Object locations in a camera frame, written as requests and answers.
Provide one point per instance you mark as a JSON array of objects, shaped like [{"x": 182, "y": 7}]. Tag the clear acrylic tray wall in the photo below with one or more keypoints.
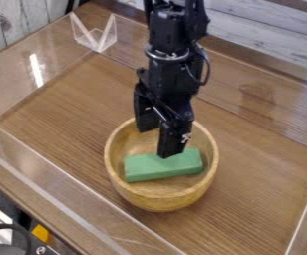
[{"x": 76, "y": 213}]

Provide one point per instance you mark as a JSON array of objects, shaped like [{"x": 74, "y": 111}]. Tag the brown wooden bowl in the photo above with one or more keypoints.
[{"x": 166, "y": 194}]

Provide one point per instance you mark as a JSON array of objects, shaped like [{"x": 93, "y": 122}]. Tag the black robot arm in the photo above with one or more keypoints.
[{"x": 177, "y": 25}]

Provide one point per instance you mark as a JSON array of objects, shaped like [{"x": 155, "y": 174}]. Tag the clear acrylic corner bracket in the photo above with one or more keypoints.
[{"x": 98, "y": 40}]

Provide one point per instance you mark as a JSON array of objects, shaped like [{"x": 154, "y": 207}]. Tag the green rectangular block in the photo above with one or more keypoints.
[{"x": 143, "y": 167}]

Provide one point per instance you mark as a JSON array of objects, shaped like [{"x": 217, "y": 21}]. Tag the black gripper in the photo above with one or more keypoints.
[{"x": 167, "y": 84}]

